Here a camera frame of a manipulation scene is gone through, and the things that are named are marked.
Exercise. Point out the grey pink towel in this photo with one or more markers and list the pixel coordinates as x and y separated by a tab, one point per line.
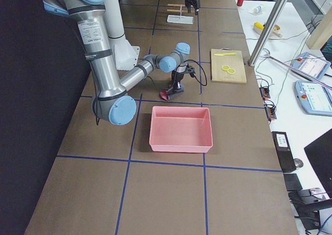
171	92

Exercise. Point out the white rack tray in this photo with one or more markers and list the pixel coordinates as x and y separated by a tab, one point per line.
180	19

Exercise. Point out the wooden rack rod inner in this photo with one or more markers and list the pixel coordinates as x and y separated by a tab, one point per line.
177	10

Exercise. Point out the pink plastic bin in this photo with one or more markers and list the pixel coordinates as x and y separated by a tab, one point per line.
180	129

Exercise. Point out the lemon slice far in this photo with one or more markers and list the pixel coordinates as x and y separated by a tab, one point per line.
225	67

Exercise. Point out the lemon slice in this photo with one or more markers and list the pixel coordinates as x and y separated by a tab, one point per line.
231	71
225	67

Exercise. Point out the bamboo cutting board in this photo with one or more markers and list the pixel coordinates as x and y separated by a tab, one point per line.
236	62

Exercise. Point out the lemon slice near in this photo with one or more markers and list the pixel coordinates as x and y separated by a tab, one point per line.
231	71

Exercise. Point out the yellow plastic knife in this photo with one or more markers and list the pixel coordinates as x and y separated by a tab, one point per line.
225	54

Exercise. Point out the white blue tube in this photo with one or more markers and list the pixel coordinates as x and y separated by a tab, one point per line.
257	10

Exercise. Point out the orange connector block far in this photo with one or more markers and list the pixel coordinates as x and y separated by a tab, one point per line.
265	92

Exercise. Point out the orange connector block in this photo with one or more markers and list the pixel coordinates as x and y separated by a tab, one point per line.
270	109
265	92

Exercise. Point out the reacher grabber stick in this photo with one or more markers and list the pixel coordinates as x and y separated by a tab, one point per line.
267	55

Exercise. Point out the orange connector block near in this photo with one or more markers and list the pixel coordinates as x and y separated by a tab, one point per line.
270	109

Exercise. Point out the black box with label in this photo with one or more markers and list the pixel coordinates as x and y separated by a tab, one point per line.
283	151

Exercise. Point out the wooden board upright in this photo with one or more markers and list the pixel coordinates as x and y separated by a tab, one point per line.
321	34

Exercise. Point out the far teach pendant tablet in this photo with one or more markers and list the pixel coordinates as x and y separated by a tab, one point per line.
311	65

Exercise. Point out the teach pendant tablet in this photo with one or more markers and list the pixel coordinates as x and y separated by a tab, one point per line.
313	98
311	65

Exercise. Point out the near teach pendant tablet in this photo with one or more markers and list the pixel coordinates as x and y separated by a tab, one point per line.
313	98

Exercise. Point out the black monitor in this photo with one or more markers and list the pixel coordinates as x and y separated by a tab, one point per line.
319	155

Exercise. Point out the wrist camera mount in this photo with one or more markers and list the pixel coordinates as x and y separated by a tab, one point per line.
191	71

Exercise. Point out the aluminium frame post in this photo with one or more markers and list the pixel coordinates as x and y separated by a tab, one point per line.
271	21

